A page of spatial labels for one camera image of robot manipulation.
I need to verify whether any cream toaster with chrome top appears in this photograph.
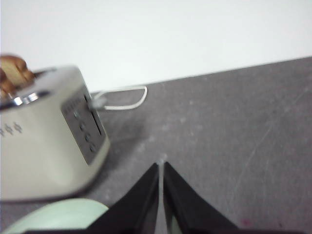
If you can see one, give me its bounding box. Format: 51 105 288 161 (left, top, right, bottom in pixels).
0 65 111 202

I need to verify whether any white power cable with plug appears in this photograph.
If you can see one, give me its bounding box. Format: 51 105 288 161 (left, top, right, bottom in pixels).
91 85 148 111

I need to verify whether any pale green round plate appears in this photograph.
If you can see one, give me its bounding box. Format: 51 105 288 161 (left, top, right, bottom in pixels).
1 198 109 234

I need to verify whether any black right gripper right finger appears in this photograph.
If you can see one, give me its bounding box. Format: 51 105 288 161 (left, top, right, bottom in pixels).
163 161 239 232

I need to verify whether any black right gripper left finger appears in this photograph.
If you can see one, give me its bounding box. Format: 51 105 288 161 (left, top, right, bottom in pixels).
86 162 160 232

